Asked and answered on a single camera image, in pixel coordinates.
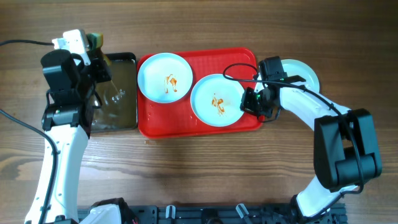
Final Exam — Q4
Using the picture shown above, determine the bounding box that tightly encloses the green yellow sponge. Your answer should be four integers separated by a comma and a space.
86, 33, 103, 50

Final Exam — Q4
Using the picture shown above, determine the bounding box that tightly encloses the light blue plate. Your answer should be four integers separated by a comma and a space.
137, 53, 193, 103
190, 74, 244, 127
281, 59, 320, 93

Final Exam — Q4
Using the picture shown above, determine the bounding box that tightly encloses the light blue plate front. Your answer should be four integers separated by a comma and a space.
190, 74, 244, 127

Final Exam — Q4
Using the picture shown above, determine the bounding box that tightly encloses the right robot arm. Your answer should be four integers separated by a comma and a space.
240, 75, 382, 223

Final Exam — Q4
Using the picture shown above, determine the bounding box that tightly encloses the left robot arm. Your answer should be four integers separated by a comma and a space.
24, 47, 111, 223

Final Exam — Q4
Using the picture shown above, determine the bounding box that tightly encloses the black rectangular water tray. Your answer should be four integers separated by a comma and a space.
91, 52, 137, 133

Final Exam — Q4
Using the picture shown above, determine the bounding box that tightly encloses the red plastic tray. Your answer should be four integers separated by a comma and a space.
137, 47, 262, 138

